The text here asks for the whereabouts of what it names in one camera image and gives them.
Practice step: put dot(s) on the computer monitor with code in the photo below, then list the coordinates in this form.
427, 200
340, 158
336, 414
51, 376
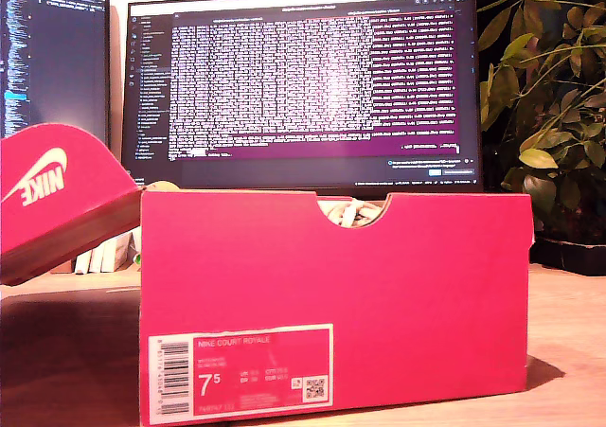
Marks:
52, 58

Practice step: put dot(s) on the black plant tray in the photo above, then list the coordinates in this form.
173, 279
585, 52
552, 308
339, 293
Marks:
573, 256

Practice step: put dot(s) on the green leafy houseplant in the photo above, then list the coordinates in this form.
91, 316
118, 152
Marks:
554, 114

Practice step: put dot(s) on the wide computer monitor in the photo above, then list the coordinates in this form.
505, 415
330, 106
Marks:
303, 91

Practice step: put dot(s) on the white laced sneaker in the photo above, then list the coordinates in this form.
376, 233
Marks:
349, 213

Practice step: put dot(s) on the red Nike shoebox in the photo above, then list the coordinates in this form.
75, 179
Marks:
331, 280

